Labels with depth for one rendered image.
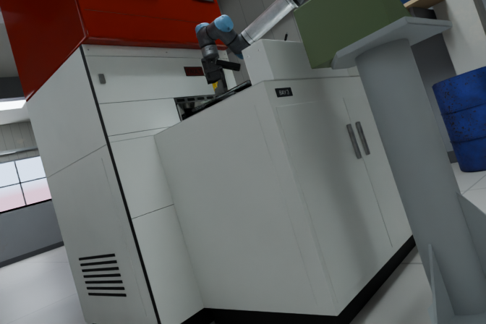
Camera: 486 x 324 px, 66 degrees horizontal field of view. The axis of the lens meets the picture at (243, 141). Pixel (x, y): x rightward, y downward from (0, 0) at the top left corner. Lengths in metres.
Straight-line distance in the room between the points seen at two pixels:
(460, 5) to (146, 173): 3.08
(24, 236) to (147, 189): 9.18
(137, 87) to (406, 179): 1.10
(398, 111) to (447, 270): 0.46
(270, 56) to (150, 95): 0.63
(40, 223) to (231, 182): 9.56
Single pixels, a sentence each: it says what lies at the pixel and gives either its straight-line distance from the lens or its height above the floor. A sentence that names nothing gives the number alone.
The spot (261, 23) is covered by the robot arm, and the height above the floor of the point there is 1.16.
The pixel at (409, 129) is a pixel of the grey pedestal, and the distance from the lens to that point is 1.14.
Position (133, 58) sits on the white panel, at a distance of 1.70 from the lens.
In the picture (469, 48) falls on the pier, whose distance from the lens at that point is 3.80.
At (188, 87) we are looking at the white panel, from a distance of 1.81.
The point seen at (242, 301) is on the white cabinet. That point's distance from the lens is 1.47.
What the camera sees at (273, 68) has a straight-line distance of 1.23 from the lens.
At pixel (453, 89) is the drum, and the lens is 3.38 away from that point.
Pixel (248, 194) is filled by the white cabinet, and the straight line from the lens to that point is 1.26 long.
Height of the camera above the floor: 0.59
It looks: 4 degrees up
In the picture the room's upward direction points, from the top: 17 degrees counter-clockwise
